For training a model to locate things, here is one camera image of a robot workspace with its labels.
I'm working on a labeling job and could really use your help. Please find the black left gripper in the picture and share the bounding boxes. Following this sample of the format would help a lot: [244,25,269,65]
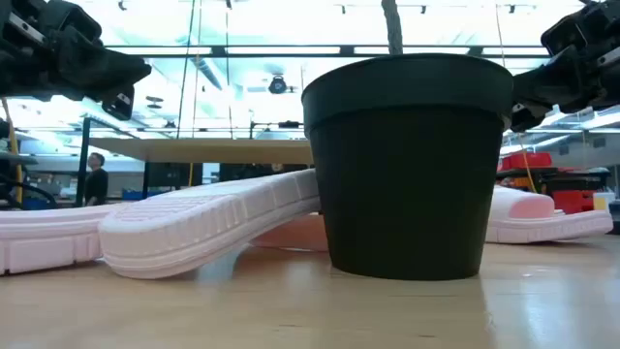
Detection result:
[0,0,152,121]

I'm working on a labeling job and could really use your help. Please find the black overhead crossbar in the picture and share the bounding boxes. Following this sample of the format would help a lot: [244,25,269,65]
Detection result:
[104,44,553,60]

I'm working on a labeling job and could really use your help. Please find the blue storage bins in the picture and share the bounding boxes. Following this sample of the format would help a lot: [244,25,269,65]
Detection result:
[120,188,164,202]

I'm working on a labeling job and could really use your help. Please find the black round hanging lamp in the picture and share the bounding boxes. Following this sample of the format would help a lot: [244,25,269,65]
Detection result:
[267,74,289,96]

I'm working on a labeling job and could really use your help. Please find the red storage bin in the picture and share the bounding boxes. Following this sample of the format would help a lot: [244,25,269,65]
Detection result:
[497,151,554,172]

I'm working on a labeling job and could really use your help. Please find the pale yellow container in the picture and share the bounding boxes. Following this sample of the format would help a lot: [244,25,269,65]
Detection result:
[592,191,617,212]

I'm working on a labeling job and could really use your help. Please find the long wooden workbench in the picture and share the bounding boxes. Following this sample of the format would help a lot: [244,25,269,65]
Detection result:
[89,137,316,166]

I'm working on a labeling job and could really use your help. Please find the yellow cord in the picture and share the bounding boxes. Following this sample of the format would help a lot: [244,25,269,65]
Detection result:
[493,2,538,194]

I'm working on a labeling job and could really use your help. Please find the red crate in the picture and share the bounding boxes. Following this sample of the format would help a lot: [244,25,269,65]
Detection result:
[551,189,601,215]

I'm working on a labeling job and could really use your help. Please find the green plant in black pot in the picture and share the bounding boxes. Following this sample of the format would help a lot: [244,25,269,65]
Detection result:
[300,0,514,282]

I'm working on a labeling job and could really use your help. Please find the person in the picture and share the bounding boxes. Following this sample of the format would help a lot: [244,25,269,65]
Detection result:
[83,151,110,208]

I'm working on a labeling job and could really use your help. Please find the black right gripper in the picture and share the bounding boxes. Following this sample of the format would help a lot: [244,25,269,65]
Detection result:
[511,0,620,133]

